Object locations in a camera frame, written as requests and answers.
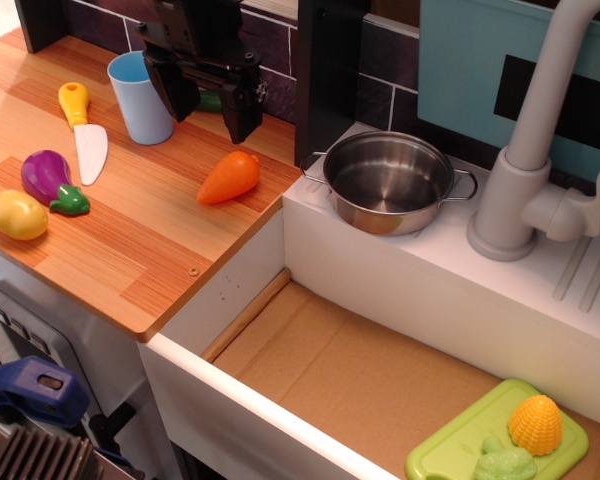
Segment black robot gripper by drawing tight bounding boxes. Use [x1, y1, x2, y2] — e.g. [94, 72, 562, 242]
[136, 1, 264, 144]

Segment green toy vegetable behind gripper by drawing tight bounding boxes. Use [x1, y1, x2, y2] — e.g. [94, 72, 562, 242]
[196, 89, 222, 113]

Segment yellow handled toy knife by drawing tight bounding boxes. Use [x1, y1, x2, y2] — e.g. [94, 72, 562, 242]
[58, 82, 109, 186]

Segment yellow toy corn piece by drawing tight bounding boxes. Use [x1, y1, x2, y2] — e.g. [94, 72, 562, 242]
[507, 395, 563, 456]

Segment purple toy eggplant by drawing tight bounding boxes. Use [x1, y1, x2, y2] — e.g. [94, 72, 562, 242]
[21, 150, 91, 217]

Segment teal panel with black rectangle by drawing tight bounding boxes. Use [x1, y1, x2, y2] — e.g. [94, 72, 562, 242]
[418, 1, 600, 181]

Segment yellow toy potato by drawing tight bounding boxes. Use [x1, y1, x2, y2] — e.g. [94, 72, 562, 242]
[0, 190, 48, 241]

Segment black vertical post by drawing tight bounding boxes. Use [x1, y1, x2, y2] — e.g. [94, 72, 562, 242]
[295, 0, 371, 165]

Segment silver toy oven front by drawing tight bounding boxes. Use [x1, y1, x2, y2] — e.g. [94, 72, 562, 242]
[0, 256, 153, 458]

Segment orange plastic toy carrot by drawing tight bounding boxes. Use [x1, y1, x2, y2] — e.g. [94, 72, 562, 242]
[197, 151, 260, 205]

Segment green plastic cutting board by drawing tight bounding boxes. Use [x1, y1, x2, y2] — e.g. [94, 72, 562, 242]
[405, 379, 589, 479]

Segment white toy sink basin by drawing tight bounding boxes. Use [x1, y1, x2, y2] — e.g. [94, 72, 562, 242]
[140, 179, 600, 479]

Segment grey toy faucet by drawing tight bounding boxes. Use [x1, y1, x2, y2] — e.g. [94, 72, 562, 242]
[467, 1, 600, 262]

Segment stainless steel pot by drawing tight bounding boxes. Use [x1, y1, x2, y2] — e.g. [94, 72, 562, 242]
[300, 131, 478, 236]

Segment light blue plastic cup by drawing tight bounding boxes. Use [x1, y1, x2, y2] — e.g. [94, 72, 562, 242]
[107, 51, 174, 146]

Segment blue clamp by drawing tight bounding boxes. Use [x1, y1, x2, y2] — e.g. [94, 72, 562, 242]
[0, 356, 90, 428]

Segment black finned heat sink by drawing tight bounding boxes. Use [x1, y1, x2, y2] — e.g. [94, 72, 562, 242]
[0, 428, 104, 480]

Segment light green toy broccoli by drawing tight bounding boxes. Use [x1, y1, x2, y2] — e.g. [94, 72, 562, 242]
[473, 435, 538, 480]

